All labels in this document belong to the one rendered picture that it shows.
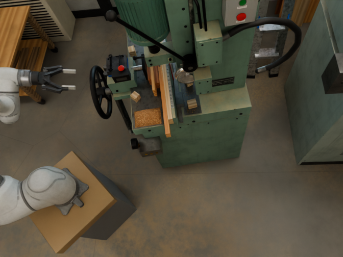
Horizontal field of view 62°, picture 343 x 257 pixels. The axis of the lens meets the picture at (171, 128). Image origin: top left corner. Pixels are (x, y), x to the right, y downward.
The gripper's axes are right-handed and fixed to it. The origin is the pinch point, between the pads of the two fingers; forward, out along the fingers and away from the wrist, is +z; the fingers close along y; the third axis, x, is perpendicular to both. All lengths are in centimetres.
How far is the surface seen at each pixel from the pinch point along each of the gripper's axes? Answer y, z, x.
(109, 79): -15.1, 19.9, -22.7
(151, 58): -15, 37, -39
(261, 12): 41, 116, -22
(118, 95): -19.0, 24.3, -14.7
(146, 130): -41, 36, -19
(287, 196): -66, 139, 36
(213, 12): -22, 53, -75
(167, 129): -45, 44, -29
